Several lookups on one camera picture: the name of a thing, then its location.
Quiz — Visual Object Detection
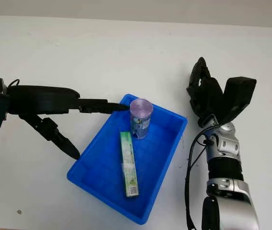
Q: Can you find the purple lidded cylindrical can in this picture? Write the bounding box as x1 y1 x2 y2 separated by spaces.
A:
129 98 154 140

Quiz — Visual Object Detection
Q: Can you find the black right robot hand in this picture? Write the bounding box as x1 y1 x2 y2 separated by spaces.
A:
186 57 225 128

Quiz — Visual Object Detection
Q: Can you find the green rectangular gum pack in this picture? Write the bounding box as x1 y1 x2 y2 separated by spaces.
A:
119 131 141 198

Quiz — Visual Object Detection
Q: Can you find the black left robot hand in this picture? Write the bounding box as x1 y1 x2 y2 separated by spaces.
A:
7 84 130 161

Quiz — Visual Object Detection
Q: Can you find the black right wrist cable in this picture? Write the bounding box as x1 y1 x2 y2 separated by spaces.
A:
184 132 213 230

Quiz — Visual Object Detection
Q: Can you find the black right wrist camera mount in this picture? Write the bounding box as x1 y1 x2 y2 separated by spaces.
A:
218 76 257 125

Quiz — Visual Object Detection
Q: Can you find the blue plastic tray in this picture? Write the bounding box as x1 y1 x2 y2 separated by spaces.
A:
66 93 189 226

